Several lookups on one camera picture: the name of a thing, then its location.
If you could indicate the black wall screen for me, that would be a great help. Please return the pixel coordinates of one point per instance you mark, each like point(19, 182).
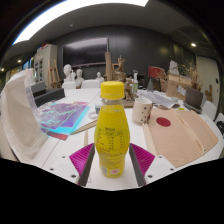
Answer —
point(85, 51)

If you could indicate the long ceiling light panel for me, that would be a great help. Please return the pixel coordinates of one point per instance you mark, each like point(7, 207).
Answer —
point(76, 8)

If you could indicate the yellow drink bottle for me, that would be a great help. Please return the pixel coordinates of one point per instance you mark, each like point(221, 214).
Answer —
point(111, 133)

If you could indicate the long wooden paintbrush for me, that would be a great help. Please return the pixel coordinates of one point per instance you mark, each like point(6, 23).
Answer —
point(86, 138)

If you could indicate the newspaper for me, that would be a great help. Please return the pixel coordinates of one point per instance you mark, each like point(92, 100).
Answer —
point(158, 98)

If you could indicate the white dotted mug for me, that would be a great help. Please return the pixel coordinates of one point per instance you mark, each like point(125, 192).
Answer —
point(141, 111)

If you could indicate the white plaster sculpture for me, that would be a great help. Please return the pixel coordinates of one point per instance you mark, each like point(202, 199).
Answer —
point(173, 67)

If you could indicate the wooden wall figure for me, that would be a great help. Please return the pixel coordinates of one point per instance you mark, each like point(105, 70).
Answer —
point(209, 93)

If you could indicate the white tape roll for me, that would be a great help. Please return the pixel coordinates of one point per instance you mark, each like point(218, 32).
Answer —
point(90, 116)

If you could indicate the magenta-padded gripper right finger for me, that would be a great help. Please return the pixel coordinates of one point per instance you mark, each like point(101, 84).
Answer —
point(145, 160)

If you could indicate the red box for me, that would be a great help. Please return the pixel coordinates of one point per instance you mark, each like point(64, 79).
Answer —
point(156, 72)

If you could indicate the black bag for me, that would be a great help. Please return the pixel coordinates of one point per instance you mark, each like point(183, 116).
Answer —
point(220, 127)

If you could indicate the small white jar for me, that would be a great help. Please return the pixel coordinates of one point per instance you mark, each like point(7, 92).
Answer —
point(97, 107)

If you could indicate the white cabinet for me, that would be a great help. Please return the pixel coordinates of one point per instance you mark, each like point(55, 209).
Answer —
point(45, 63)

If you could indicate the small yellow tag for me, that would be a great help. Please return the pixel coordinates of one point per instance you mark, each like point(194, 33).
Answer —
point(181, 108)

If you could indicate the cardboard box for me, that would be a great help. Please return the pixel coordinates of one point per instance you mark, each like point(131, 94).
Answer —
point(175, 85)

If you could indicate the flat round red coaster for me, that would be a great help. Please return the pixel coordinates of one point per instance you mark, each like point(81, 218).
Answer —
point(163, 122)

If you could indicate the white foam wrap bag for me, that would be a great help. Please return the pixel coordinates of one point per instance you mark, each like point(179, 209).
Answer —
point(20, 116)

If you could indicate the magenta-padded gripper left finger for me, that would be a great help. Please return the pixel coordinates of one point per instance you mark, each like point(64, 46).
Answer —
point(80, 160)

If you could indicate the black flat box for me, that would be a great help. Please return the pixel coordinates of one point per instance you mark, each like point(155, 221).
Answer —
point(50, 96)

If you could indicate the white plaster busts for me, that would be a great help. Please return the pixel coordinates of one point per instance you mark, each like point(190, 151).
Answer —
point(68, 71)

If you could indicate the wooden easel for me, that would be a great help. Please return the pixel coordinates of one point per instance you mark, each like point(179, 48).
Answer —
point(108, 66)
point(54, 75)

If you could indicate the recessed ceiling spotlights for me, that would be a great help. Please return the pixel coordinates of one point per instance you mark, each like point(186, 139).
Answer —
point(193, 44)

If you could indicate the dark grey flat box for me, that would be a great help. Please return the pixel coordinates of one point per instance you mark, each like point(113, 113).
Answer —
point(37, 88)

